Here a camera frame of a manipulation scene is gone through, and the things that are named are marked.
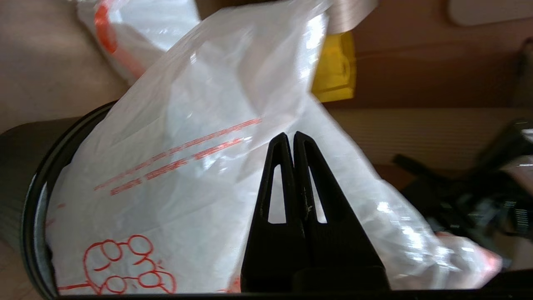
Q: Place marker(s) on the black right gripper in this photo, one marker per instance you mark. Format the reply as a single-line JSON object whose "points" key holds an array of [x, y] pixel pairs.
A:
{"points": [[479, 208]]}

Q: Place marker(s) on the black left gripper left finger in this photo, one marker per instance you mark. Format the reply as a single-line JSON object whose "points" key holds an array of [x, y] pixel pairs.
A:
{"points": [[275, 250]]}

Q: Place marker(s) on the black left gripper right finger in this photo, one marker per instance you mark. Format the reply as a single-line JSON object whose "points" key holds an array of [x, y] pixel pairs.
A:
{"points": [[341, 258]]}

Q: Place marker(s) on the white red-printed plastic bag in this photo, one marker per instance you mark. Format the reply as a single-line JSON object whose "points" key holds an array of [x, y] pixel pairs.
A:
{"points": [[187, 166]]}

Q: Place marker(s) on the black round trash bin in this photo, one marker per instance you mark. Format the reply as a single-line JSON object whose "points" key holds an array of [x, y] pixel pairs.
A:
{"points": [[25, 166]]}

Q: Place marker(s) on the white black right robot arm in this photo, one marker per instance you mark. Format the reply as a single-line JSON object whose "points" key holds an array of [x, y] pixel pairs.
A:
{"points": [[508, 141]]}

